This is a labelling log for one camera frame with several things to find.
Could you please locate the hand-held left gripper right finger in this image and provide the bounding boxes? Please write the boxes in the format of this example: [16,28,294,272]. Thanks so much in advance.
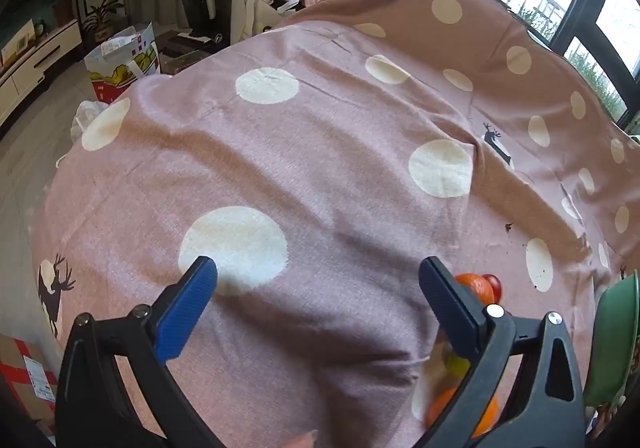
[415,255,587,448]

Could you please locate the red cherry tomato with stem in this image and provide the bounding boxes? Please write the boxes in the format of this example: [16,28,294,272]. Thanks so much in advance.
[481,274,503,305]

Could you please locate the pink polka dot blanket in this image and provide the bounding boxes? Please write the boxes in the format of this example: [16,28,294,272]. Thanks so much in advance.
[31,0,640,448]

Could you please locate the white plastic bag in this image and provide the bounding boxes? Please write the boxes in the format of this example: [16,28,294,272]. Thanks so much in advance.
[70,99,104,145]

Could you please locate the green plastic bowl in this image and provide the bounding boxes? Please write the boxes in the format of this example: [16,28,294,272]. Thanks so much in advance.
[582,270,640,409]

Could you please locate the printed shopping bag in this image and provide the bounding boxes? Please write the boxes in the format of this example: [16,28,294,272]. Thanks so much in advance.
[84,23,161,104]

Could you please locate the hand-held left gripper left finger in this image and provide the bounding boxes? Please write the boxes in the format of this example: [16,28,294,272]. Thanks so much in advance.
[54,255,219,448]

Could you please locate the cardboard box with red tape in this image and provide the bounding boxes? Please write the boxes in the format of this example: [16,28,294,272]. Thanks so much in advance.
[0,333,61,435]

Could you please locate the white tv cabinet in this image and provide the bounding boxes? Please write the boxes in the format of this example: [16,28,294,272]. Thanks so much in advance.
[0,20,83,129]

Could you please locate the white tote bag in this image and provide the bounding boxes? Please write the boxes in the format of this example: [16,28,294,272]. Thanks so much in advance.
[243,0,301,37]

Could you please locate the orange mandarin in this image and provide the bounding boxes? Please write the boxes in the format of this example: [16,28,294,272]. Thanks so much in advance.
[454,273,496,306]
[425,385,501,439]

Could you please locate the dark flat boxes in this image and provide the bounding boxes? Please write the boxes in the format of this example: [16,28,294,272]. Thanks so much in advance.
[159,30,223,75]

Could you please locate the green round fruit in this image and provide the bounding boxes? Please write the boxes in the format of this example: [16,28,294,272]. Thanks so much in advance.
[440,343,472,379]

